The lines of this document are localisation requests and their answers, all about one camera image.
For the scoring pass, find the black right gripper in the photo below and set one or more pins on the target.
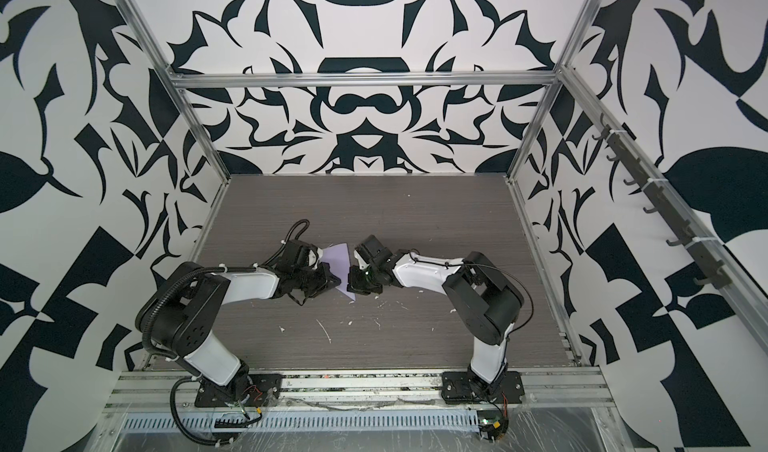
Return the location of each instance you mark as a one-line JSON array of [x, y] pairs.
[[354, 285]]

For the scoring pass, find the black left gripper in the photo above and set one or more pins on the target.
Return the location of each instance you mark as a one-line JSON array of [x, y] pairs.
[[327, 283]]

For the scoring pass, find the lilac square paper sheet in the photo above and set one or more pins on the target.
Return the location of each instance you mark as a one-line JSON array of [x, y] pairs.
[[337, 257]]

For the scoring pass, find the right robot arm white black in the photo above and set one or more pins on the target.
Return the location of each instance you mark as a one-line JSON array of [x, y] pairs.
[[487, 300]]

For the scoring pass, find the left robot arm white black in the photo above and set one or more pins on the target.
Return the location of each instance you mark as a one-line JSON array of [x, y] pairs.
[[176, 323]]

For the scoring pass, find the small green circuit board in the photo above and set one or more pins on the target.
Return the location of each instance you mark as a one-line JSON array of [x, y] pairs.
[[492, 425]]

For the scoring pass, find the aluminium horizontal back bar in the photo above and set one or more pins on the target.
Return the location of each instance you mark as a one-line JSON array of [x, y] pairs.
[[373, 79]]

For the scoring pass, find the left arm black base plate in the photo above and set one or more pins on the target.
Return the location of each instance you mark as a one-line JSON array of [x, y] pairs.
[[237, 389]]

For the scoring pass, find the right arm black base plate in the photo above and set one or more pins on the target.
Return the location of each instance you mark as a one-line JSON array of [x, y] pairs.
[[480, 386]]

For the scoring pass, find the white slotted cable duct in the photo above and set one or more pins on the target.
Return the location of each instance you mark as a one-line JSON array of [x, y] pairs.
[[339, 421]]

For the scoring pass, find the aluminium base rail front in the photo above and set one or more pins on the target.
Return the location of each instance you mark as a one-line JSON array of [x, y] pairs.
[[340, 390]]

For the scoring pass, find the aluminium frame corner post left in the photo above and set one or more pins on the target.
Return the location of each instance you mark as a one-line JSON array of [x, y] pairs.
[[149, 45]]

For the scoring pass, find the aluminium frame corner post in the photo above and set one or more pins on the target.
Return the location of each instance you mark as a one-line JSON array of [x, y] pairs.
[[584, 20], [149, 45]]

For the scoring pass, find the hook rail on right wall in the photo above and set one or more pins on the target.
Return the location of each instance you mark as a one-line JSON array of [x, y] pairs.
[[664, 203]]

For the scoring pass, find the aluminium frame corner post right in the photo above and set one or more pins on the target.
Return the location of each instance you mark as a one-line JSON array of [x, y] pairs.
[[584, 20]]

